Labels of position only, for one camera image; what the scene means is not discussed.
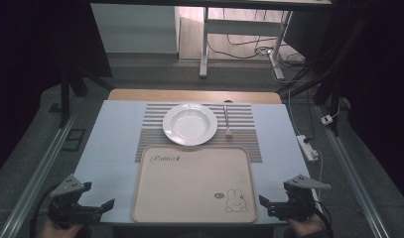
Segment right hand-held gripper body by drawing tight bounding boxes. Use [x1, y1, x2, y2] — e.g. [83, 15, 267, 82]
[268, 174, 332, 222]

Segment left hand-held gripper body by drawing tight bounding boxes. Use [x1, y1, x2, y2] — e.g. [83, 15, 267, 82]
[47, 174, 103, 229]

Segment person's right hand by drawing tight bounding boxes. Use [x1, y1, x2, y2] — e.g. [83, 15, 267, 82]
[285, 214, 327, 238]

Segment person's left hand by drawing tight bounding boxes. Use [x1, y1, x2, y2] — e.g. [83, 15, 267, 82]
[39, 217, 86, 238]

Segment white power strip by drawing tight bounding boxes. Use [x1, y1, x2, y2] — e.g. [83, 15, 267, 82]
[296, 134, 320, 163]

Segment pale table cover sheet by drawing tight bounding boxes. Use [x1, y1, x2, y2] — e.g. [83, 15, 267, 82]
[73, 99, 320, 225]

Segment striped woven placemat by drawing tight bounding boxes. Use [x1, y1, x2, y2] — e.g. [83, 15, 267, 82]
[134, 102, 263, 164]

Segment beige tray with rabbit print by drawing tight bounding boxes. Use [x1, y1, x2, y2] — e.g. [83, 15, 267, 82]
[130, 145, 259, 224]

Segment silver fork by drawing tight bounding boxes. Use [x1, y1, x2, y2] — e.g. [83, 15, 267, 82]
[222, 104, 233, 139]

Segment black metal stand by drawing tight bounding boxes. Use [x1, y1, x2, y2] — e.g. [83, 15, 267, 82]
[276, 13, 372, 137]
[58, 63, 115, 129]

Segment white deep plate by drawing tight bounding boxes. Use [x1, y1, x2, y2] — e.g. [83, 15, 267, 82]
[162, 102, 218, 147]

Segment dark curtain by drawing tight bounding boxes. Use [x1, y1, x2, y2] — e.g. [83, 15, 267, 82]
[0, 0, 113, 181]
[332, 0, 404, 207]

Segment white cabinet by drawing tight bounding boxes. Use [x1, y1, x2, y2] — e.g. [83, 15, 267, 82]
[89, 3, 180, 55]

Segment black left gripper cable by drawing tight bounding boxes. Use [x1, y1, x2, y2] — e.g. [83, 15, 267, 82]
[29, 183, 60, 238]

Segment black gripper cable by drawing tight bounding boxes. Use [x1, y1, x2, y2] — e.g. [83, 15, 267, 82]
[312, 199, 335, 238]
[29, 183, 60, 238]

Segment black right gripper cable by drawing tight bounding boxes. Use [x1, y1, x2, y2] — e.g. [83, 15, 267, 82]
[312, 199, 335, 238]

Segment white power strip cable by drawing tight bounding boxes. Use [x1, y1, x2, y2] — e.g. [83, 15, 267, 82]
[316, 150, 324, 201]

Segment metal floor rail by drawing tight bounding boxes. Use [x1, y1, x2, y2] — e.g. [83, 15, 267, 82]
[316, 104, 391, 238]
[0, 111, 80, 238]

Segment black floor frame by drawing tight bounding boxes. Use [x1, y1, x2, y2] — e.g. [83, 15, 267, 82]
[62, 128, 87, 153]

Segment black cables under desk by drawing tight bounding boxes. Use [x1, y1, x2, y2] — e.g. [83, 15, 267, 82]
[206, 8, 307, 75]

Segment white desk frame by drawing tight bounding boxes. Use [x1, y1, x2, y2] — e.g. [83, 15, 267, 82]
[199, 6, 294, 80]

